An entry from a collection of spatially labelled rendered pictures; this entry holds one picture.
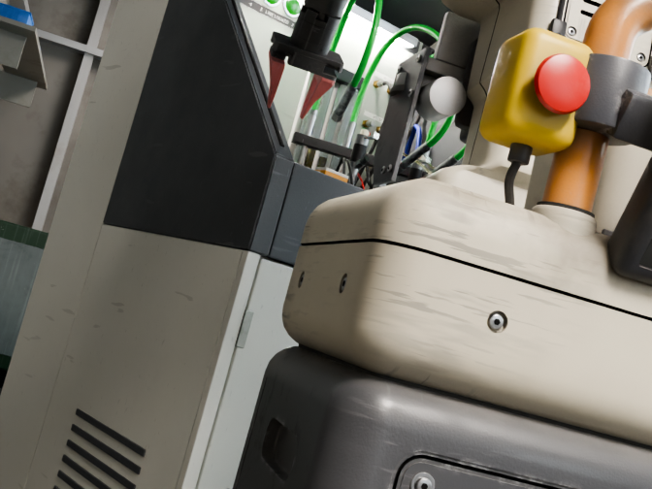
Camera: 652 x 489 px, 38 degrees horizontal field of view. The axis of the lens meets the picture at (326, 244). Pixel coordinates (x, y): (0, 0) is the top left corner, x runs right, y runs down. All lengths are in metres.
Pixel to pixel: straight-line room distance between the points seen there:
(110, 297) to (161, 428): 0.38
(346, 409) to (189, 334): 1.05
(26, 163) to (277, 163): 7.32
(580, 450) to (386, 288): 0.16
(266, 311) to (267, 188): 0.20
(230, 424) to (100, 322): 0.46
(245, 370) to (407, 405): 0.99
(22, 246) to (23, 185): 3.92
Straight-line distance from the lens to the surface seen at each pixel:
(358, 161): 1.93
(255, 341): 1.54
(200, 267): 1.63
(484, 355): 0.58
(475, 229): 0.57
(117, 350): 1.82
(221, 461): 1.56
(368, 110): 2.32
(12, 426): 2.20
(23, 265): 4.88
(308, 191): 1.57
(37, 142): 8.81
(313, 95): 1.37
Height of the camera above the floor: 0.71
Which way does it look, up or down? 5 degrees up
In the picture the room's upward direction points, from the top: 15 degrees clockwise
